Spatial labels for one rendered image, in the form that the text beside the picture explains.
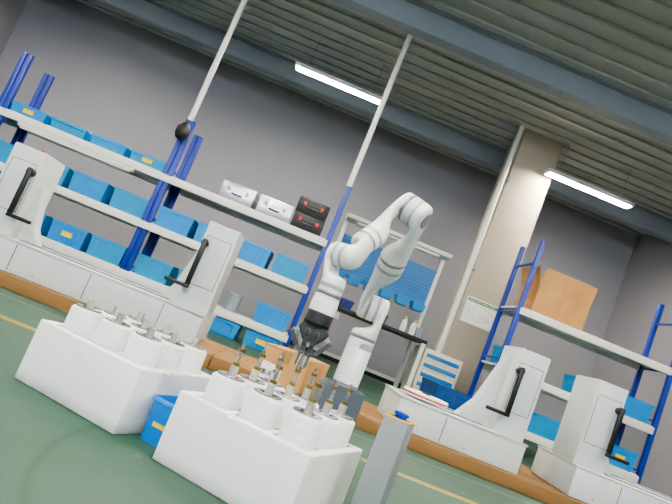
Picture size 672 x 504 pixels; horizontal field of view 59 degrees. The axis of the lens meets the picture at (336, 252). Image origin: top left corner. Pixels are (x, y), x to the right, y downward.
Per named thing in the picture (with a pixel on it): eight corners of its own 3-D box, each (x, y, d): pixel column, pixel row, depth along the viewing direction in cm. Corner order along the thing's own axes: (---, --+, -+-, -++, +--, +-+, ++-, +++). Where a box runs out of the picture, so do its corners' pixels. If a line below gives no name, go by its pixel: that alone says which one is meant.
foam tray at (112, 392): (105, 384, 204) (127, 335, 207) (194, 431, 189) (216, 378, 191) (13, 377, 169) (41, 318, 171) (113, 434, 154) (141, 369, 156)
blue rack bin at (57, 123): (65, 139, 659) (69, 130, 661) (97, 152, 661) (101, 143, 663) (47, 125, 610) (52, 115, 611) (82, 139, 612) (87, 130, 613)
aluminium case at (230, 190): (222, 203, 661) (229, 187, 664) (254, 215, 661) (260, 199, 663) (216, 194, 619) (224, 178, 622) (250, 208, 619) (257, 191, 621)
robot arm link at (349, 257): (347, 254, 158) (380, 232, 166) (324, 248, 164) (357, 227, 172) (352, 277, 161) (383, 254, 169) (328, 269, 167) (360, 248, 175)
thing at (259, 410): (217, 459, 143) (246, 388, 145) (227, 452, 152) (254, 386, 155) (253, 475, 142) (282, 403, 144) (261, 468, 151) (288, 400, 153)
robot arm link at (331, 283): (307, 287, 165) (329, 295, 159) (327, 236, 166) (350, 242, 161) (322, 294, 170) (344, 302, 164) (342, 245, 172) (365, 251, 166)
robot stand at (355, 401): (292, 457, 208) (324, 376, 211) (329, 471, 208) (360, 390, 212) (292, 467, 194) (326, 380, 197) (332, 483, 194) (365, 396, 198)
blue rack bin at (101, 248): (99, 257, 652) (107, 239, 655) (132, 270, 653) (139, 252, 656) (83, 252, 602) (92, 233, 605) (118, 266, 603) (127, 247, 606)
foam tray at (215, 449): (230, 451, 182) (253, 396, 185) (340, 511, 166) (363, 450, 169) (151, 458, 147) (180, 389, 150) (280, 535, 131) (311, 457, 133)
